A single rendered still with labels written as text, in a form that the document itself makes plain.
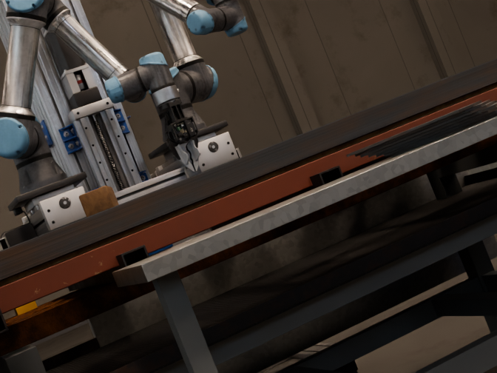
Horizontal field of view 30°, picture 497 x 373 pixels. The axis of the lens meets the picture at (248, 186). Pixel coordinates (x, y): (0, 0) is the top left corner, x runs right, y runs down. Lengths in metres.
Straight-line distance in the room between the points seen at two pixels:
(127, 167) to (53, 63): 0.44
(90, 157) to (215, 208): 1.22
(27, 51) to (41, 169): 0.36
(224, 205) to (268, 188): 0.10
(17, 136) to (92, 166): 0.38
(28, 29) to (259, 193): 1.13
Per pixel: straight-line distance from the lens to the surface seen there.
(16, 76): 2.80
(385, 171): 1.68
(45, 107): 3.14
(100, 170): 3.03
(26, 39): 2.81
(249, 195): 1.91
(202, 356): 1.65
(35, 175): 2.89
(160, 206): 1.86
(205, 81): 3.16
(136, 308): 2.63
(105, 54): 2.90
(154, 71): 2.73
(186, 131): 2.71
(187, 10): 2.95
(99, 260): 1.82
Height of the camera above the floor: 0.79
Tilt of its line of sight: level
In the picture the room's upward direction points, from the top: 22 degrees counter-clockwise
